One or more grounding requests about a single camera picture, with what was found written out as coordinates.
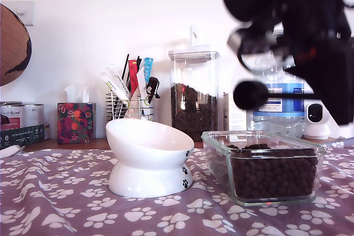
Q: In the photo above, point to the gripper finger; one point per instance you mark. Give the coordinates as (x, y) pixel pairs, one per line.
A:
(343, 81)
(318, 81)

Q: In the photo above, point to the black plastic measuring scoop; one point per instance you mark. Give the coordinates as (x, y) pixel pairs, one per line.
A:
(250, 95)

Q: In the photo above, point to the brown cat food kibble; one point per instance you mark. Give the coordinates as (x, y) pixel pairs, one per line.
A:
(190, 114)
(273, 175)

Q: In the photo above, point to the white tilted ceramic pet bowl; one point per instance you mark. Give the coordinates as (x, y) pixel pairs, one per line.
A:
(143, 169)

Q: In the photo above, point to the large clear water bottle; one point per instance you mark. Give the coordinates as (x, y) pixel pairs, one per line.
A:
(279, 125)

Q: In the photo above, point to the small white cardboard carton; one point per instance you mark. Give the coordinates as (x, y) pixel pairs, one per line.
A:
(232, 120)

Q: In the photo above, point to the clear glass rectangular container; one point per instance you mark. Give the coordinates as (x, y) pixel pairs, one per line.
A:
(214, 147)

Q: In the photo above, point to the tall clear jar white lid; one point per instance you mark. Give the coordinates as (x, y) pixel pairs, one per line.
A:
(193, 73)

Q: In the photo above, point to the black hair clip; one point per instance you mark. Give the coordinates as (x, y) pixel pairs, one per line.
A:
(152, 86)

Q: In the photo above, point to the blue sachet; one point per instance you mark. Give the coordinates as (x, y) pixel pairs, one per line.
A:
(148, 67)

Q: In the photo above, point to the plain white sachet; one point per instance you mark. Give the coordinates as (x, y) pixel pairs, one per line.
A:
(141, 81)

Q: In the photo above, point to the red sachet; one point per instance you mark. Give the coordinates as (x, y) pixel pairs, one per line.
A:
(132, 75)

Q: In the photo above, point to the thin black straw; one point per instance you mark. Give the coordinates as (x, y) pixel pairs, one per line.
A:
(125, 67)

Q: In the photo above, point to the white sachet black print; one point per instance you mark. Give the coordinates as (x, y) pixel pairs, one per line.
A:
(114, 73)

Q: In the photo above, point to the white sachet green print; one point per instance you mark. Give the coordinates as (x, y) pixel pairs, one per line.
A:
(110, 84)

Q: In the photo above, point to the white tissue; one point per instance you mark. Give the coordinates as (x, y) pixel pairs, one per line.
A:
(76, 92)

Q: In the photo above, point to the floral tissue box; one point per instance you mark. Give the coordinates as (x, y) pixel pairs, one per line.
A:
(74, 125)

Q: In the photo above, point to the purple paw-print cloth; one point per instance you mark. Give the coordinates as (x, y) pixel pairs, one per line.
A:
(83, 214)

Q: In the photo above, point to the plain white tin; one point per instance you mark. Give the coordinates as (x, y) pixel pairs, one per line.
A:
(34, 114)

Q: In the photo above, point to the dark green flat box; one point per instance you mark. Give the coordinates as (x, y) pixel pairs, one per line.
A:
(22, 136)

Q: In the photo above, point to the brown cork globe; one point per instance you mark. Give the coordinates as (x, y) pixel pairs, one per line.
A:
(13, 48)

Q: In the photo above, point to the white tin red label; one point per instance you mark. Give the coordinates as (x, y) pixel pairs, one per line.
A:
(12, 109)

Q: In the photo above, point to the white flat dish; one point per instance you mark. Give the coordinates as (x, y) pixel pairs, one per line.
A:
(9, 151)

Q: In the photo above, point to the small white round camera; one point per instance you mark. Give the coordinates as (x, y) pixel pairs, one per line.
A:
(315, 125)

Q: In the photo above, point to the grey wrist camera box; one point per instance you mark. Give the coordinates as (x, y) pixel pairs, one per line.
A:
(235, 42)

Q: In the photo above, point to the white wall switch plate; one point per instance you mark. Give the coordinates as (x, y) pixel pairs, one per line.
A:
(27, 12)

